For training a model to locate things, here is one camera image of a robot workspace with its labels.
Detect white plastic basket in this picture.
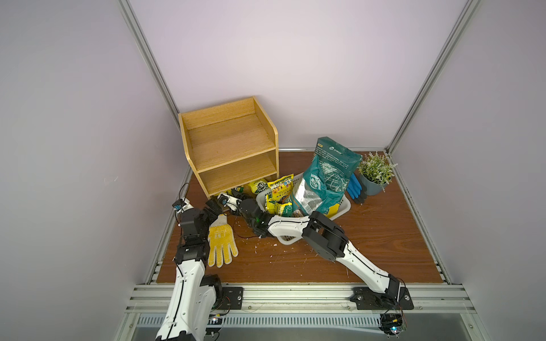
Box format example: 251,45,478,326
256,173,351,245

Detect green yellow fertilizer bag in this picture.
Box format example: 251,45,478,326
289,136,363,217

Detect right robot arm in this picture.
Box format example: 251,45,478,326
217,193,411,306

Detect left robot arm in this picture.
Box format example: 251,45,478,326
155,199,223,340

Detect yellow packet bottom shelf right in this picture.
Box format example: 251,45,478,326
248,178,269,196

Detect wooden three-tier shelf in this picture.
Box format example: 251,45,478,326
179,97,280,197

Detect yellow knit work glove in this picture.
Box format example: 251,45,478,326
208,214,239,268

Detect blue rubber glove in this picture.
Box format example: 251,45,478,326
346,173,367,205

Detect left controller board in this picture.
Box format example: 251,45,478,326
206,314,224,340

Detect controller board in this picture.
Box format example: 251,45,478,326
379,314,406,337
206,314,224,340

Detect potted green plant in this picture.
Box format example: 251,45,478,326
358,152,397,196

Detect right controller board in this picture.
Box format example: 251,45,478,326
379,314,406,337

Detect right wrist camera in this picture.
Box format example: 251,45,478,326
217,193,240,213

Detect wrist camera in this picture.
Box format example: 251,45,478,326
217,193,240,213
172,198,193,213

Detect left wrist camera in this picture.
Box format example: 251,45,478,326
172,198,193,213

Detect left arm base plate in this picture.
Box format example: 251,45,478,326
212,286,244,313

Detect aluminium mounting rail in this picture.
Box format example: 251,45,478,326
125,284,476,314

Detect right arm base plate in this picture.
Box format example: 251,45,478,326
349,286,415,311

